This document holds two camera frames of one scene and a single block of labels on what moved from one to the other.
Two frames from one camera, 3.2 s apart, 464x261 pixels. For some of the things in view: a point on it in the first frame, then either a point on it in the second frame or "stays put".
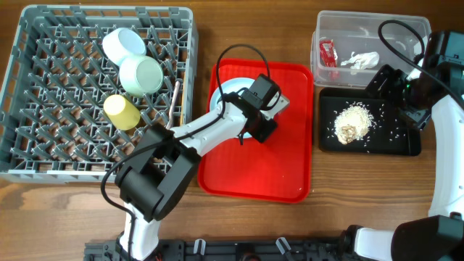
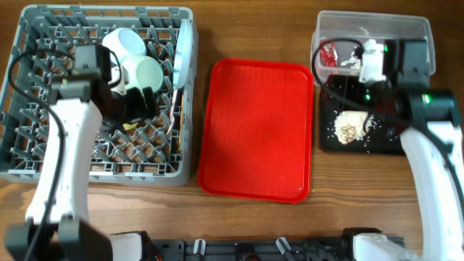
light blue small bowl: [121, 44] stays put
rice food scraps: [351, 122] stays put
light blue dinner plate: [231, 86] to [183, 58]
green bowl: [141, 75] stays put
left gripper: [263, 135] to [140, 111]
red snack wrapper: [327, 53] stays put
